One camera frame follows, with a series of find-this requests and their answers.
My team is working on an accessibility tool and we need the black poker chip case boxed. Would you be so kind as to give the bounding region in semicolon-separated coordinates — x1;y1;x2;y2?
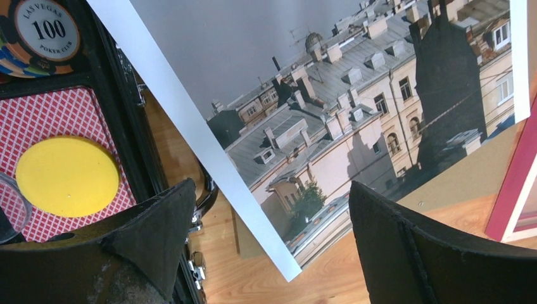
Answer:
1;1;218;303

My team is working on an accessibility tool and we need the brown cardboard backing board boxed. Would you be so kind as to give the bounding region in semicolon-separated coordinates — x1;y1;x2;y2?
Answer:
262;121;517;265

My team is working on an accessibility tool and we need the Las Vegas poker chip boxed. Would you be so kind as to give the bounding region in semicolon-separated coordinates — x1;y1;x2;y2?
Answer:
1;1;87;79

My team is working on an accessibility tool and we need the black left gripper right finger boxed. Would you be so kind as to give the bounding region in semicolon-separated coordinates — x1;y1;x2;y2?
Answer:
349;181;536;303

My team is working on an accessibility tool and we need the city buildings photo print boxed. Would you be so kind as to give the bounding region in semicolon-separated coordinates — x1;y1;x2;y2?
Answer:
90;1;517;281

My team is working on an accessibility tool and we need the red playing card deck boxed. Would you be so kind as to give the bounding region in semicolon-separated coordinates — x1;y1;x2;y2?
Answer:
1;86;137;243

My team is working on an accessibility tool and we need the yellow round chip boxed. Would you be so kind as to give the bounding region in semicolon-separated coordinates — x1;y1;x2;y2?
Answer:
15;136;120;218

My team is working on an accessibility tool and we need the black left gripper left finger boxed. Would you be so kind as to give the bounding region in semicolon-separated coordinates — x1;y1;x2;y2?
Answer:
1;179;196;303

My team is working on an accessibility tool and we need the wooden picture frame pink inlay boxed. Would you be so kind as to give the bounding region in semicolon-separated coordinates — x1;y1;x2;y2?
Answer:
485;101;536;242

